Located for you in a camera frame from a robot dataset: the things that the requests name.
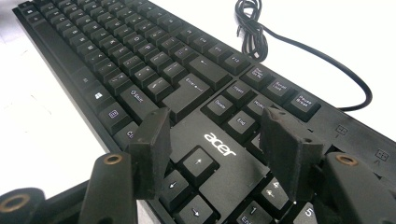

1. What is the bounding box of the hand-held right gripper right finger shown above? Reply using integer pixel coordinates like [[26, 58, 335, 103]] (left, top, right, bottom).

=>
[[260, 106, 325, 203]]

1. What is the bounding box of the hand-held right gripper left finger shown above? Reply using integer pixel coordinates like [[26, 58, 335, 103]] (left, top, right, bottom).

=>
[[128, 106, 173, 201]]

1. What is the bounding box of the black computer keyboard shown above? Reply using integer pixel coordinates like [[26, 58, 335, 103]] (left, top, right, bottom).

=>
[[12, 0, 396, 224]]

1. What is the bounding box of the black keyboard cable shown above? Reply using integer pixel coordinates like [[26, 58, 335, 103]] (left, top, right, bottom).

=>
[[234, 0, 374, 112]]

